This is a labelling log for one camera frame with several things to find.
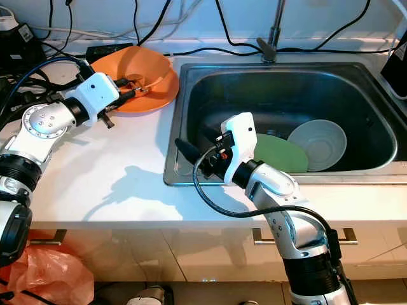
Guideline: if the flat black power adapter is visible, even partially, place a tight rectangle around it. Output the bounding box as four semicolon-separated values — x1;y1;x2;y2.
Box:
86;43;135;62

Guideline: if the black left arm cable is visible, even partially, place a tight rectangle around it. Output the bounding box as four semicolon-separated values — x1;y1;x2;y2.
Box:
0;54;86;118

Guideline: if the stainless steel sink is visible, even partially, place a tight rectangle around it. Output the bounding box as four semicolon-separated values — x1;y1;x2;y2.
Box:
163;60;407;186

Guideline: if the green plastic plate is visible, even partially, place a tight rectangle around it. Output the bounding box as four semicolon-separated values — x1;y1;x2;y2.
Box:
251;132;310;174

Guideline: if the grey metal faucet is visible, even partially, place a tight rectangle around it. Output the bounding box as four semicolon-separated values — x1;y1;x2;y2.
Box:
256;0;287;63

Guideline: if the metal drawer handle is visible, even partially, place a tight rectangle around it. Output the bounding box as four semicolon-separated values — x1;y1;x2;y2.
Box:
32;229;67;246
252;227;357;246

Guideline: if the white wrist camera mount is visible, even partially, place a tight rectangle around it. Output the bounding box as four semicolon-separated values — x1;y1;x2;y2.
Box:
221;112;257;185
67;72;121;123

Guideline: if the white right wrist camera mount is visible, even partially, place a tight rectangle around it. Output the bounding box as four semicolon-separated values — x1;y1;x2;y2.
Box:
221;112;257;185

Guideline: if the orange plastic plate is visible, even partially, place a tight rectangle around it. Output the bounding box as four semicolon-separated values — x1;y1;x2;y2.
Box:
105;67;181;116

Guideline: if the black hanging cable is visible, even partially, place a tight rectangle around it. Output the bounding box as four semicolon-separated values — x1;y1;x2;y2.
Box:
214;0;259;53
134;0;172;46
293;0;373;53

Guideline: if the pale grey bowl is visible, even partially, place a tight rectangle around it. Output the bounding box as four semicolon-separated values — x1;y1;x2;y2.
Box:
286;119;349;172

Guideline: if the black device white label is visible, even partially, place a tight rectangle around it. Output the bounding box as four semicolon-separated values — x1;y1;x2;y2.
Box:
380;16;407;99

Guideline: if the white plug charger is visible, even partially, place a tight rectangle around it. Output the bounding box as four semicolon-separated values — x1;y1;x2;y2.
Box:
0;13;18;31

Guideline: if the long black countertop cable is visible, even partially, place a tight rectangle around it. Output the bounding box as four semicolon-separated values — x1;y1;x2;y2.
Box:
169;46;395;57

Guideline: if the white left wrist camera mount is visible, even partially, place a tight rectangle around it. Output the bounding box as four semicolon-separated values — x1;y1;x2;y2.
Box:
67;72;121;123

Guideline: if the white base cabinet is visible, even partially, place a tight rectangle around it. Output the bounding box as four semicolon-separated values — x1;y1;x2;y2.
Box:
32;226;407;283

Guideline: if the black box device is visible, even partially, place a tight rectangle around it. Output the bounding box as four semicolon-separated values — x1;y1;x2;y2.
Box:
0;22;46;77

